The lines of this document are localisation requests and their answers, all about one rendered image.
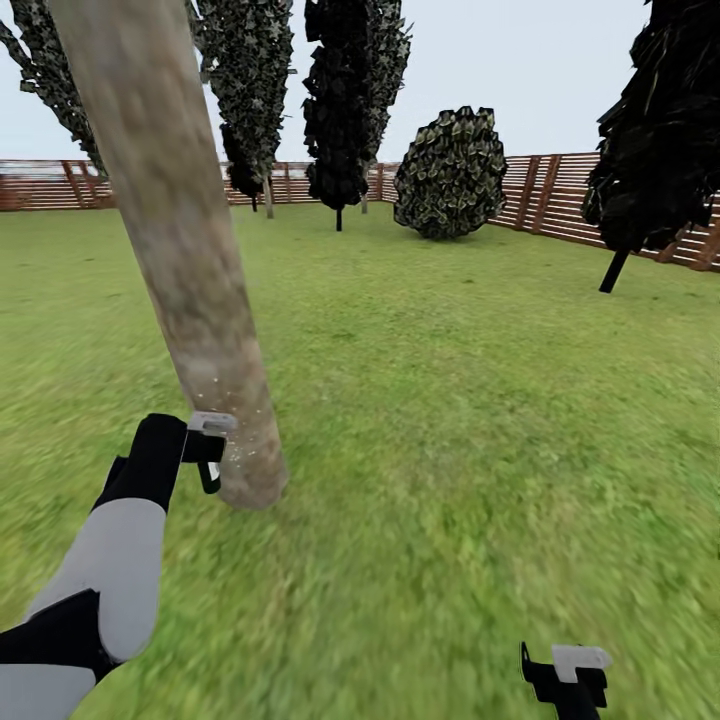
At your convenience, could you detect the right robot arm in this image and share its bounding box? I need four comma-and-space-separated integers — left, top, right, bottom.
521, 644, 609, 720

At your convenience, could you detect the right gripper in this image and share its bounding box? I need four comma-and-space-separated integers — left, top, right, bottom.
521, 644, 608, 717

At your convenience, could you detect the pesticide atomizer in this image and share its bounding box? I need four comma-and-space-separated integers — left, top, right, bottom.
195, 461, 221, 494

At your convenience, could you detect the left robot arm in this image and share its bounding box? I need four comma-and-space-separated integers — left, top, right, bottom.
0, 411, 238, 720

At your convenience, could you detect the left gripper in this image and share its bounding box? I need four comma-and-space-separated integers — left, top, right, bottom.
185, 432, 227, 464

